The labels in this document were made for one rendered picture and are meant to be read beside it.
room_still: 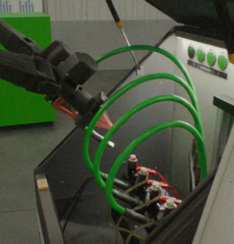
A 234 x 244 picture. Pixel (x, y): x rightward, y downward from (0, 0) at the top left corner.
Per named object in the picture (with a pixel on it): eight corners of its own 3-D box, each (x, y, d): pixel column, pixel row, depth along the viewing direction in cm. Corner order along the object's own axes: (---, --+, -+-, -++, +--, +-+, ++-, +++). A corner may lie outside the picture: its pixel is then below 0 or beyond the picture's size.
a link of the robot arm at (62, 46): (27, 50, 112) (15, 52, 103) (51, 25, 108) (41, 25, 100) (53, 79, 112) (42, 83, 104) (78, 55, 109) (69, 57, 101)
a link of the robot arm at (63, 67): (28, 65, 87) (35, 90, 82) (57, 33, 82) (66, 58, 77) (64, 81, 96) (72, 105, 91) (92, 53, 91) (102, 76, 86)
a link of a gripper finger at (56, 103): (92, 109, 106) (74, 85, 108) (80, 110, 99) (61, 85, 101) (77, 122, 109) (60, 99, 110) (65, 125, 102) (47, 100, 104)
